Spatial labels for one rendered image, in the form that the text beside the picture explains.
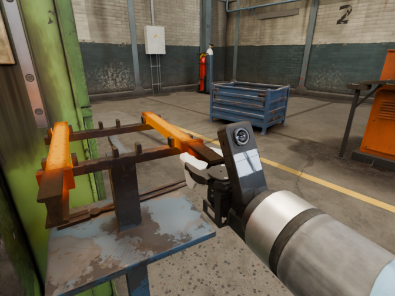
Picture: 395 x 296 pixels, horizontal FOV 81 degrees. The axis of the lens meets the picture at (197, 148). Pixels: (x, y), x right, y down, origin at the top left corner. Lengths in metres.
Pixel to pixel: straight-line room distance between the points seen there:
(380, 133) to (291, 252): 3.12
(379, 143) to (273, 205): 3.12
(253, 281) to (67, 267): 1.13
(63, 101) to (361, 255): 0.83
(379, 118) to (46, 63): 3.13
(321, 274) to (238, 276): 1.33
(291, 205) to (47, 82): 0.77
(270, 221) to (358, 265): 0.08
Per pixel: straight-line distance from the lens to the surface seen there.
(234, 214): 0.36
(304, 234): 0.26
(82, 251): 0.67
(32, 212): 1.00
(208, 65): 7.62
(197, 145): 0.45
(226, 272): 1.58
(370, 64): 7.47
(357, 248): 0.26
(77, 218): 0.76
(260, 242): 0.28
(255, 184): 0.33
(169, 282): 1.54
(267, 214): 0.28
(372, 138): 3.37
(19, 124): 0.88
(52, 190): 0.35
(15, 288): 0.91
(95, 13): 7.15
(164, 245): 0.63
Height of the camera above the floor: 1.21
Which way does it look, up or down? 22 degrees down
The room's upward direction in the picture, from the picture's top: straight up
